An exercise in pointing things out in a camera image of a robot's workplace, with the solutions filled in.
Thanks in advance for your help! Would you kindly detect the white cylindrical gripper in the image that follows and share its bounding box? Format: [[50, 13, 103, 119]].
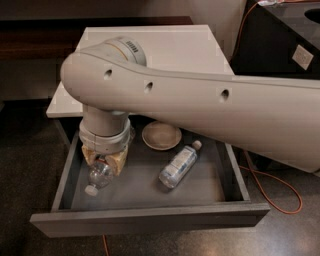
[[79, 105, 131, 176]]

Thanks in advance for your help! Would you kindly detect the dark label water bottle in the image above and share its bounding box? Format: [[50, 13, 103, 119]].
[[85, 159, 114, 196]]

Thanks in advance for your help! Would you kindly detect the grey top drawer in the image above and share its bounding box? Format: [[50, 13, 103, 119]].
[[30, 116, 270, 237]]

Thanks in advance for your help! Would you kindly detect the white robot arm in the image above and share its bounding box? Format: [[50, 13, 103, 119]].
[[61, 37, 320, 173]]

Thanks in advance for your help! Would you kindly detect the white label water bottle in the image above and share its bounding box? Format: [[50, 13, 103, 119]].
[[159, 140, 202, 189]]

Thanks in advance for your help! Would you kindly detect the grey drawer cabinet white top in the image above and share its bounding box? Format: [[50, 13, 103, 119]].
[[45, 24, 236, 151]]

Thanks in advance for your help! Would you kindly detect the wooden bowl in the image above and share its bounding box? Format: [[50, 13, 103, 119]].
[[142, 121, 182, 151]]

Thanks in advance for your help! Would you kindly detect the dark wooden bench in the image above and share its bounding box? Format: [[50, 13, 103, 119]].
[[0, 16, 193, 60]]

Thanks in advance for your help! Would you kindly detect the orange cable on floor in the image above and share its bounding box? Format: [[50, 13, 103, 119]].
[[101, 1, 304, 256]]

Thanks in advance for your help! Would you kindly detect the white wall outlet plate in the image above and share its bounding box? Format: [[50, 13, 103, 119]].
[[292, 45, 314, 70]]

